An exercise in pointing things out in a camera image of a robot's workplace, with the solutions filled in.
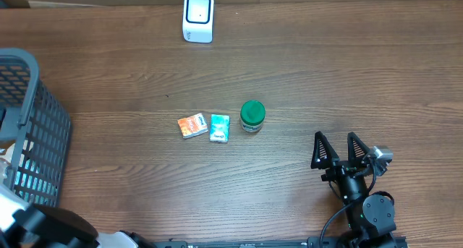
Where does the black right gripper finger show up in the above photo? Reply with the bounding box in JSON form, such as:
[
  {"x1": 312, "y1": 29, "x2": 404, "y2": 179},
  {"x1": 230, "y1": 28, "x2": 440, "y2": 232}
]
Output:
[
  {"x1": 310, "y1": 131, "x2": 340, "y2": 169},
  {"x1": 347, "y1": 132, "x2": 370, "y2": 162}
]

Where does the green lid jar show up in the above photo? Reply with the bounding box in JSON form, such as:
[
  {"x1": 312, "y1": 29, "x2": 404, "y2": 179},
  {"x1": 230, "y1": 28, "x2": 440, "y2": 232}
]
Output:
[{"x1": 240, "y1": 100, "x2": 266, "y2": 132}]

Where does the teal tissue pack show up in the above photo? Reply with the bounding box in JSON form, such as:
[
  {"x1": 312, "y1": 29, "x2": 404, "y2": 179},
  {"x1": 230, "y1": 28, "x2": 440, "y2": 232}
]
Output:
[{"x1": 209, "y1": 114, "x2": 230, "y2": 143}]

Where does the orange tissue pack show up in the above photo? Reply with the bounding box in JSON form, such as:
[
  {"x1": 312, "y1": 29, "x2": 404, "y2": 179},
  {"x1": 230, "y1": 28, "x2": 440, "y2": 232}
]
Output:
[{"x1": 177, "y1": 113, "x2": 208, "y2": 139}]

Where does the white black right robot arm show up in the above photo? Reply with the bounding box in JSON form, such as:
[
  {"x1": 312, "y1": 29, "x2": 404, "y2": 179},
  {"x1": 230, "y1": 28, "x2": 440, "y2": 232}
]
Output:
[{"x1": 310, "y1": 132, "x2": 400, "y2": 247}]

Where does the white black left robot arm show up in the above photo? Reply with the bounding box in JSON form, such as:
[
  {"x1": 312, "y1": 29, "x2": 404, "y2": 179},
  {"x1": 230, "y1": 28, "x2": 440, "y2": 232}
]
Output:
[{"x1": 1, "y1": 184, "x2": 155, "y2": 248}]

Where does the white barcode scanner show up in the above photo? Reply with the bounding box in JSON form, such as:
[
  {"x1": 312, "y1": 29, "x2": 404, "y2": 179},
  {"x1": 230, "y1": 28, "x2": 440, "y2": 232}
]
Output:
[{"x1": 182, "y1": 0, "x2": 215, "y2": 43}]

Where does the dark grey plastic basket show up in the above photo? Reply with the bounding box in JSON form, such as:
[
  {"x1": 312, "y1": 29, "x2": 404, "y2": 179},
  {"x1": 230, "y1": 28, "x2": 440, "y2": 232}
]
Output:
[{"x1": 1, "y1": 48, "x2": 72, "y2": 207}]

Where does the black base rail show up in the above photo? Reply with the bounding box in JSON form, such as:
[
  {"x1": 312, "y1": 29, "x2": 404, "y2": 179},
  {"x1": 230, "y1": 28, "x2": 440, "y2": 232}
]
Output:
[{"x1": 155, "y1": 236, "x2": 409, "y2": 248}]

